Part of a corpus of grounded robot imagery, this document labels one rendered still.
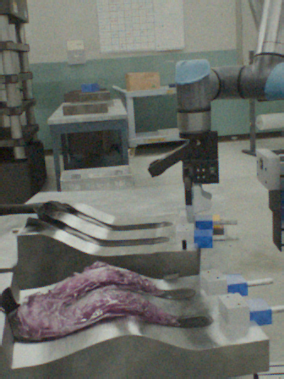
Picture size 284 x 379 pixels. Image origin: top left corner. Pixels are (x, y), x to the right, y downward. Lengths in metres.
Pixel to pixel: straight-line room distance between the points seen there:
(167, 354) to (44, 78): 6.91
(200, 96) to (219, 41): 6.57
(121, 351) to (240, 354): 0.18
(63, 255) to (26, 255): 0.08
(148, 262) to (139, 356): 0.34
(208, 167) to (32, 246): 0.41
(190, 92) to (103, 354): 0.60
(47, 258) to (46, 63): 6.52
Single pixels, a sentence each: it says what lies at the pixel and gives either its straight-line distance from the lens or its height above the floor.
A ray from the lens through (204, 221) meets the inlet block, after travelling 1.22.
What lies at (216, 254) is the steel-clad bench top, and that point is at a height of 0.80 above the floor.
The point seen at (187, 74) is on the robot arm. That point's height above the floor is 1.23.
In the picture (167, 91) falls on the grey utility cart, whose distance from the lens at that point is 6.94.
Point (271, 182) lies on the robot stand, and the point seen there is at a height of 0.93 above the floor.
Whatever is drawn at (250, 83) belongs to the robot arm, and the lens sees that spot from 1.18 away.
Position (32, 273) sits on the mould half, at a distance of 1.16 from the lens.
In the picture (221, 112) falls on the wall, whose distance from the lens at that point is 7.76.
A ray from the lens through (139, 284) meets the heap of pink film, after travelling 0.95.
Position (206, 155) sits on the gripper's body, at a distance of 1.18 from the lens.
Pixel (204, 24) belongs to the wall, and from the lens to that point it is 7.68.
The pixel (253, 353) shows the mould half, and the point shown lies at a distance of 0.84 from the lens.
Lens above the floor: 1.27
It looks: 14 degrees down
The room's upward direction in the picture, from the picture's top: 4 degrees counter-clockwise
